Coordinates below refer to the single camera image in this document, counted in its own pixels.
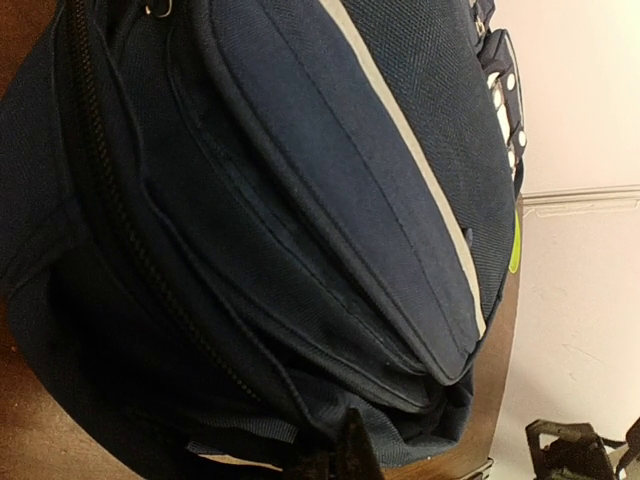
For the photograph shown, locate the navy blue backpack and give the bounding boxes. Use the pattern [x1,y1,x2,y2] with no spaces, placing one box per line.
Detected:
[1,1,526,479]

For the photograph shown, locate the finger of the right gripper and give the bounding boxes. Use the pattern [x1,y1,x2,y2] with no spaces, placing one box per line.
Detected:
[525,420,626,479]
[615,419,640,479]

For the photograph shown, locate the green plate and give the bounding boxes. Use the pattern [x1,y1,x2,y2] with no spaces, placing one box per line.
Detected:
[508,212,522,274]

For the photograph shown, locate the right aluminium frame post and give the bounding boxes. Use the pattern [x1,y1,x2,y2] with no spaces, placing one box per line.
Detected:
[523,185,639,218]

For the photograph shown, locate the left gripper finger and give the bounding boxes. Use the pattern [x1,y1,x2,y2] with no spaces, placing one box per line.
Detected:
[294,409,384,480]

